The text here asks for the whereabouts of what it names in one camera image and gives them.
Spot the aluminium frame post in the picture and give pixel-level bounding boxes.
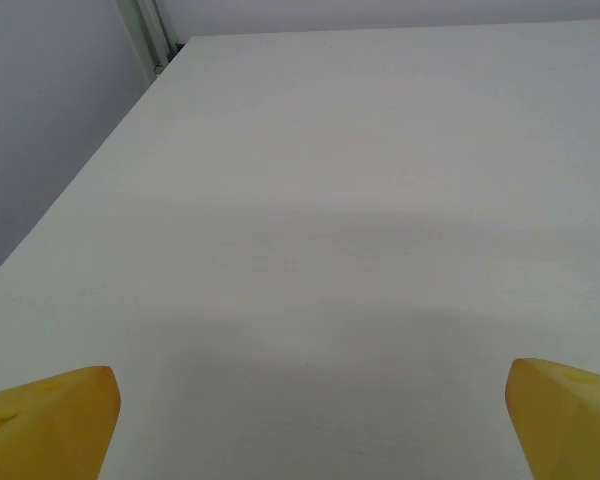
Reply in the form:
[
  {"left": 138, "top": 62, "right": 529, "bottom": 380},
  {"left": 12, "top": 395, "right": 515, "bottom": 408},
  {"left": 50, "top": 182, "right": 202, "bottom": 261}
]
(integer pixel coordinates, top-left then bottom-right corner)
[{"left": 118, "top": 0, "right": 184, "bottom": 76}]

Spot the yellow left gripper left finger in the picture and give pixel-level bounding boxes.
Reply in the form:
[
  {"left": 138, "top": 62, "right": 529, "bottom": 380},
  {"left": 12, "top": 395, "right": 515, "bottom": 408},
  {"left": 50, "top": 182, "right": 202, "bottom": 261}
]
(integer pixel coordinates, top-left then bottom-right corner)
[{"left": 0, "top": 365, "right": 123, "bottom": 480}]

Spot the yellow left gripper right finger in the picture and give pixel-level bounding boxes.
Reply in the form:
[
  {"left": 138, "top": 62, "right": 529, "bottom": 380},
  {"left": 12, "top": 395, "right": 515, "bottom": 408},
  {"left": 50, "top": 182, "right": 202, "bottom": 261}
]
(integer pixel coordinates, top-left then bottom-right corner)
[{"left": 505, "top": 357, "right": 600, "bottom": 480}]

